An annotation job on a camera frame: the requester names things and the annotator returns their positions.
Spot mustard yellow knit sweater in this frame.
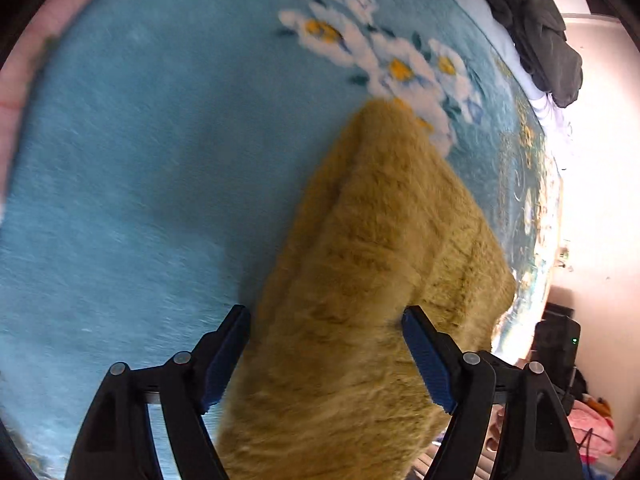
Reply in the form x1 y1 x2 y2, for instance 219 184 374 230
215 97 517 480

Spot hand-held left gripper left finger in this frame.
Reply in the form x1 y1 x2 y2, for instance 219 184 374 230
65 304 252 480

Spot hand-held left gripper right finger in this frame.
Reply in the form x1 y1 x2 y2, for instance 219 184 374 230
401 305 585 480

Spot grey floral duvet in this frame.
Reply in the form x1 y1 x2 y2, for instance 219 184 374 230
430 0 572 137

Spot black electronic device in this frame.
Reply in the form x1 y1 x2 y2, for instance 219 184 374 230
534 302 581 402

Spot dark grey garment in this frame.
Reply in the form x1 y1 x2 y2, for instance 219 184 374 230
402 0 584 109

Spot teal floral blanket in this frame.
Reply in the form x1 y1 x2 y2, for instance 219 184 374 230
0 0 564 480

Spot pink crumpled cloth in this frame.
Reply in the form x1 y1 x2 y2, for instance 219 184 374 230
570 395 617 457

